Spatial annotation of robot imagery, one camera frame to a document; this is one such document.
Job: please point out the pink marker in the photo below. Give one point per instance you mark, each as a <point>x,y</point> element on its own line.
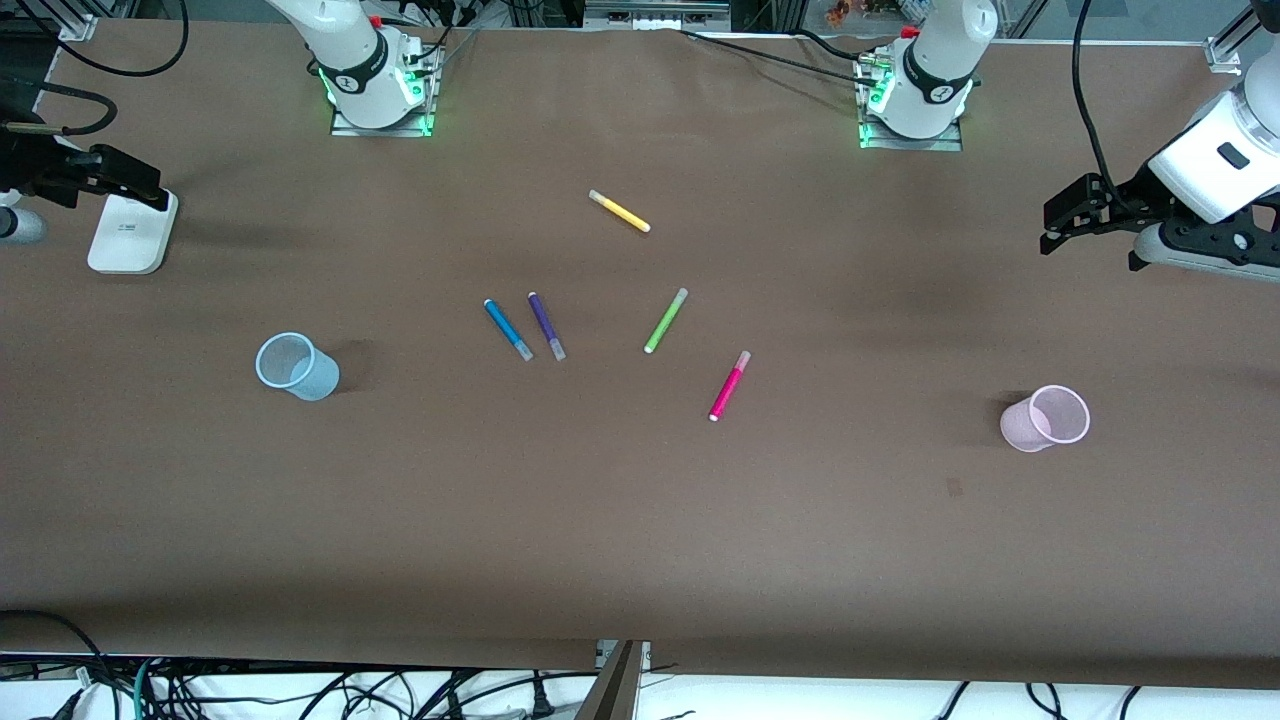
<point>727,390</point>

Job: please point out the black power plug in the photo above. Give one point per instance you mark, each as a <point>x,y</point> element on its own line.
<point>542,700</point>

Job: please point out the white desk lamp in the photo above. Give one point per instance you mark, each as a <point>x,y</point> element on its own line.
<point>130,240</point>

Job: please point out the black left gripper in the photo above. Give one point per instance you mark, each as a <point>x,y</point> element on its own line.
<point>1128,195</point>

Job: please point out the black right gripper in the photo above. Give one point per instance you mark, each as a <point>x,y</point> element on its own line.
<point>30,163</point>

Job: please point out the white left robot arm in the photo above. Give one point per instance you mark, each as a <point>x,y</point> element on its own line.
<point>940,60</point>

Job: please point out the aluminium corner bracket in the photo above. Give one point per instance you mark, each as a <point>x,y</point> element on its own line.
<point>78,27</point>
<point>1225,55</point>

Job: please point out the brown table cover sheet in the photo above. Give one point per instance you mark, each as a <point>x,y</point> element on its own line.
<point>640,520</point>

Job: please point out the green marker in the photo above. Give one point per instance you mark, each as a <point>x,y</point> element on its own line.
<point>664,322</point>

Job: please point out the blue marker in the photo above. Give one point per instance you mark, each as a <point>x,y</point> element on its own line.
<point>505,326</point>

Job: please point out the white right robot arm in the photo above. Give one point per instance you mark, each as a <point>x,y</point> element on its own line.
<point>345,50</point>

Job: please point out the translucent blue cup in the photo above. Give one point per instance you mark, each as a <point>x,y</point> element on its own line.
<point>310,380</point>

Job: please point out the brown wooden table leg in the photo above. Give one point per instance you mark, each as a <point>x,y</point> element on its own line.
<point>612,690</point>

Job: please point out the purple marker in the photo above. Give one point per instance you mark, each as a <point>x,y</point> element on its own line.
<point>545,322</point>

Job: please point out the grey background box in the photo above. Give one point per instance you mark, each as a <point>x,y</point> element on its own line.
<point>655,12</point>

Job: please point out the yellow marker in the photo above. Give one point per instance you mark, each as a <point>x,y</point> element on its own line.
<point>620,211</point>

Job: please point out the translucent pink cup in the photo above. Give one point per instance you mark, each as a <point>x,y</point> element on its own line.
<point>1020,430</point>

